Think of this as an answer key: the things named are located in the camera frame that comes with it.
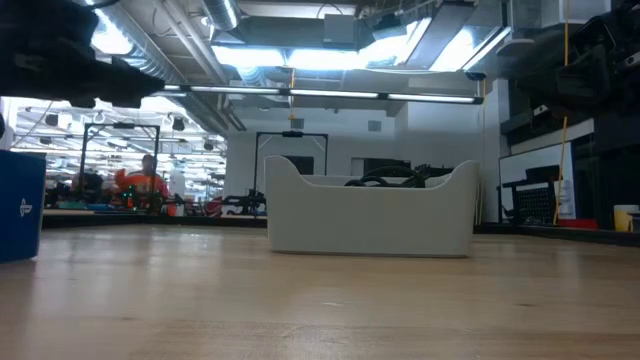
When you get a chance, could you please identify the hanging yellow cable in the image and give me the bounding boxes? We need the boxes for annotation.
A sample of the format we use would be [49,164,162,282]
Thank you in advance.
[551,0,572,226]

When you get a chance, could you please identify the red tray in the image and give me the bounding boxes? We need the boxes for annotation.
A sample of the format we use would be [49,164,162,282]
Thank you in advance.
[558,217,599,231]

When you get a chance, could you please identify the whiteboard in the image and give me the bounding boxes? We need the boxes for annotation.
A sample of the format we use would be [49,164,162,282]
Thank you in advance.
[498,141,574,221]

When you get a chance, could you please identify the long ceiling light bar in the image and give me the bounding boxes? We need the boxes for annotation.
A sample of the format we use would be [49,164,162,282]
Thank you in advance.
[162,83,485,106]

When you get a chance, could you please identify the black pegboard cart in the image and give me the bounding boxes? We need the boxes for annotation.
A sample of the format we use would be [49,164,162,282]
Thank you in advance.
[499,166,559,225]

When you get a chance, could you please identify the blue DualShock 4 box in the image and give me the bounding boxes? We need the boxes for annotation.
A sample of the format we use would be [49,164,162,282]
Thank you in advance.
[0,149,47,264]

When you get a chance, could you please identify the black USB-C cable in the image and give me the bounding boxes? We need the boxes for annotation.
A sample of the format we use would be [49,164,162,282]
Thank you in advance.
[360,165,427,189]
[343,175,384,189]

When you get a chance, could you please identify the person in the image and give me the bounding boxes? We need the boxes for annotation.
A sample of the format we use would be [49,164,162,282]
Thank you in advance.
[113,153,170,214]

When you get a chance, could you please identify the black rig frame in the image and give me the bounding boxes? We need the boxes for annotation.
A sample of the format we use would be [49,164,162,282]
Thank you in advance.
[253,130,330,214]
[79,122,161,211]

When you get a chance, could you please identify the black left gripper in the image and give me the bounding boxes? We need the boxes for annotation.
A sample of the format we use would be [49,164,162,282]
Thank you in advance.
[0,0,167,109]

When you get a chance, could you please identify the silver ventilation duct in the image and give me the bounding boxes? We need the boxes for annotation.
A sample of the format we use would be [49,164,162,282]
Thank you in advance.
[97,7,234,139]
[199,0,241,31]

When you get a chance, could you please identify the grey plastic bin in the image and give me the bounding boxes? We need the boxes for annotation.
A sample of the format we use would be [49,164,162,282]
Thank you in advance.
[264,154,480,259]

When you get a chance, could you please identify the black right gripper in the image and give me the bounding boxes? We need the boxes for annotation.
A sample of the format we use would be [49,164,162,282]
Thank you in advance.
[516,0,640,109]

